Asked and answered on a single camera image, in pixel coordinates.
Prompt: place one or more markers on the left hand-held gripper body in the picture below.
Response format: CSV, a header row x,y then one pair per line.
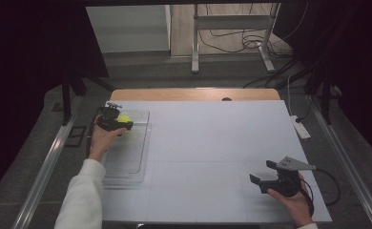
x,y
109,119

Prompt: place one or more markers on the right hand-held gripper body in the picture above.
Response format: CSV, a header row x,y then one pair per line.
x,y
285,183

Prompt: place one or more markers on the yellow tennis ball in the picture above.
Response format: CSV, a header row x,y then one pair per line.
x,y
124,118

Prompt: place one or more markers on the clear plastic container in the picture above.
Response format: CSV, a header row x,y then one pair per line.
x,y
130,152

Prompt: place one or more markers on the person's left hand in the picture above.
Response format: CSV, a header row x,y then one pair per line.
x,y
103,141

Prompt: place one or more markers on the person's right hand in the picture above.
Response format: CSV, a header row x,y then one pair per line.
x,y
297,206

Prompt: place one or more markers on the black metal stand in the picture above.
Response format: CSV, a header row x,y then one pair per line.
x,y
67,101
326,101

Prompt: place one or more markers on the wooden table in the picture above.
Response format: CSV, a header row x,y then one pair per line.
x,y
174,94

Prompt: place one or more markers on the white board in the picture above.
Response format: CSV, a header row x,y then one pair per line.
x,y
206,143

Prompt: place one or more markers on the white cabinet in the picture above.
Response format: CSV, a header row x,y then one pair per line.
x,y
128,28

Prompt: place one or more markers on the dark curtain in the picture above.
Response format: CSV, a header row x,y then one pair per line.
x,y
359,63
22,79

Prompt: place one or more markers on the black floor frame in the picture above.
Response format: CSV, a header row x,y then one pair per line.
x,y
76,136

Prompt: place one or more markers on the aluminium rail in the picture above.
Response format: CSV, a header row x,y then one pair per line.
x,y
44,165
349,168

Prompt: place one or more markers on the grey metal desk frame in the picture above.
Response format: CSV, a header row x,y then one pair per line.
x,y
231,22

